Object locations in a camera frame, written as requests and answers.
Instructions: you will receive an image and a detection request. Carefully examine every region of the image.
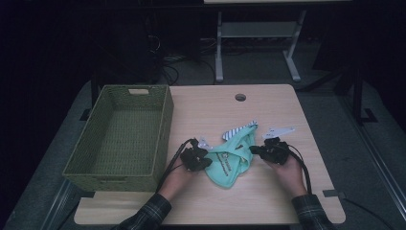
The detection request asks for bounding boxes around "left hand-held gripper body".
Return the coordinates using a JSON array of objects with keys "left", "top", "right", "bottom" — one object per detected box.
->
[{"left": 180, "top": 136, "right": 214, "bottom": 173}]

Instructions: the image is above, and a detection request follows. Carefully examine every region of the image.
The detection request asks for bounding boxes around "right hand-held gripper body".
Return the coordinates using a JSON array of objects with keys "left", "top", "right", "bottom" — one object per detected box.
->
[{"left": 261, "top": 126, "right": 297, "bottom": 167}]

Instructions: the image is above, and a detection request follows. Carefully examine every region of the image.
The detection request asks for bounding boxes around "mint green striped garment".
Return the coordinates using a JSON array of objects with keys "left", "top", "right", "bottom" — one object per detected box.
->
[{"left": 204, "top": 119, "right": 259, "bottom": 190}]

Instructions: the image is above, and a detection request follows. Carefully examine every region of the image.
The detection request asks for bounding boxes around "green woven basket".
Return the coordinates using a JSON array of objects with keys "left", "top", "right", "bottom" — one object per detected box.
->
[{"left": 62, "top": 83, "right": 175, "bottom": 193}]

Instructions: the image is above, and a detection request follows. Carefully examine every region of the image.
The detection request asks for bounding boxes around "person's left hand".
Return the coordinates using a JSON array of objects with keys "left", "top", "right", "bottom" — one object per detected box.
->
[{"left": 158, "top": 164, "right": 197, "bottom": 202}]

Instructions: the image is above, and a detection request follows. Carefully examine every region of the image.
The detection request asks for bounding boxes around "person's right hand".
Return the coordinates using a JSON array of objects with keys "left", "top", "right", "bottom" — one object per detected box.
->
[{"left": 266, "top": 153, "right": 309, "bottom": 199}]

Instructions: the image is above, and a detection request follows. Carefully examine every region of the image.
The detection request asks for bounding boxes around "grey tape strip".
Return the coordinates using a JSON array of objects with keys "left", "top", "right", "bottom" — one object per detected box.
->
[{"left": 322, "top": 189, "right": 347, "bottom": 199}]

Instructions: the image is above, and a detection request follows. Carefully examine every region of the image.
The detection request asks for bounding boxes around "black metal stand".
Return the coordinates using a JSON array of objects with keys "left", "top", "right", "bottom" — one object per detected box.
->
[
  {"left": 350, "top": 61, "right": 379, "bottom": 127},
  {"left": 79, "top": 70, "right": 101, "bottom": 123}
]

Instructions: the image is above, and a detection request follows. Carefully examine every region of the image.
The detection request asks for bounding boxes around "white metal rack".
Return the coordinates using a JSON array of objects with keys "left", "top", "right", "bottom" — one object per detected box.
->
[{"left": 203, "top": 0, "right": 352, "bottom": 83}]

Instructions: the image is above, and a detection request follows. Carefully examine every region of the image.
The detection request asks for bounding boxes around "left hand-held gripper black cable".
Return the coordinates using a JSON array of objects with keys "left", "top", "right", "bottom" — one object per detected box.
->
[{"left": 155, "top": 137, "right": 197, "bottom": 194}]

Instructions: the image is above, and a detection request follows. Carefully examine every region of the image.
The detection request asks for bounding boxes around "hand-held gripper black cable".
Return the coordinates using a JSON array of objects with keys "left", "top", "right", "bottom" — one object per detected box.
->
[
  {"left": 285, "top": 143, "right": 313, "bottom": 196},
  {"left": 155, "top": 137, "right": 197, "bottom": 194}
]

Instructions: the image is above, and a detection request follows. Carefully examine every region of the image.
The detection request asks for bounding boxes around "right hand-held gripper black cable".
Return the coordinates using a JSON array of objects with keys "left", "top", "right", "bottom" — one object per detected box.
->
[{"left": 285, "top": 143, "right": 313, "bottom": 196}]

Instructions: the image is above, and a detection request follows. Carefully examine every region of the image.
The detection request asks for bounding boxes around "aluminium floor rail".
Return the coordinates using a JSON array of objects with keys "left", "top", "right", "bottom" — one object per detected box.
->
[
  {"left": 337, "top": 94, "right": 406, "bottom": 222},
  {"left": 40, "top": 178, "right": 81, "bottom": 230}
]

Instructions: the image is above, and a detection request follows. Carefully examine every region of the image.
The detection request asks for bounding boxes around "bundle of black cables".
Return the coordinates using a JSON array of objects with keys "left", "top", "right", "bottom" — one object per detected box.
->
[{"left": 146, "top": 33, "right": 218, "bottom": 86}]

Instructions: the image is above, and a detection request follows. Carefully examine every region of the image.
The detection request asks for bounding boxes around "black floor cable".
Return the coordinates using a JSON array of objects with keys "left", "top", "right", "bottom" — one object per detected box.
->
[{"left": 343, "top": 197, "right": 397, "bottom": 230}]

